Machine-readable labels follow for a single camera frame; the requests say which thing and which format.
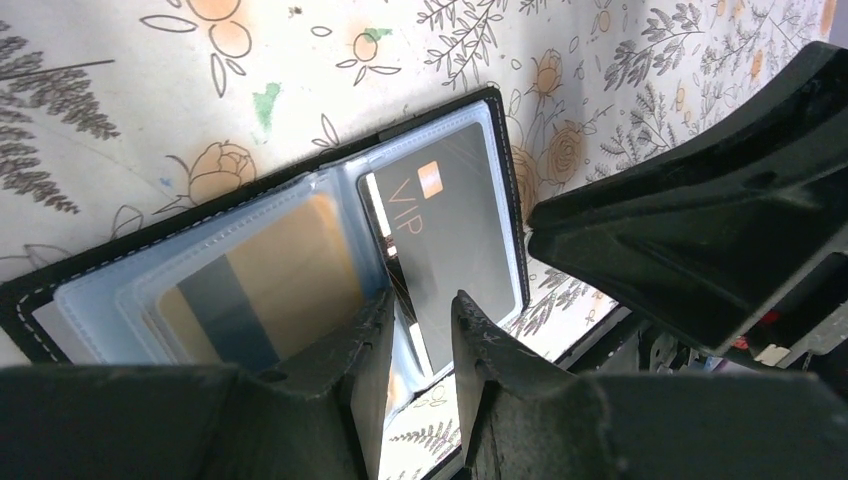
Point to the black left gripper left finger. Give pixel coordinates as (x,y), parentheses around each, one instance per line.
(317,415)

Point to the black leather card holder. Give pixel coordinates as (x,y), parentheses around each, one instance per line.
(98,307)

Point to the black VIP card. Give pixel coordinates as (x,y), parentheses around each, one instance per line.
(435,203)

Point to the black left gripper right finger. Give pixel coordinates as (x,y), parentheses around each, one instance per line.
(521,417)

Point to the gold card magnetic stripe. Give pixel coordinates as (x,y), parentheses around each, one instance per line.
(271,295)

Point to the floral table mat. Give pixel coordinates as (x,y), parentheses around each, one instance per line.
(119,115)

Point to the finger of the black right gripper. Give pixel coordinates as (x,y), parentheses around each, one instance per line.
(707,236)

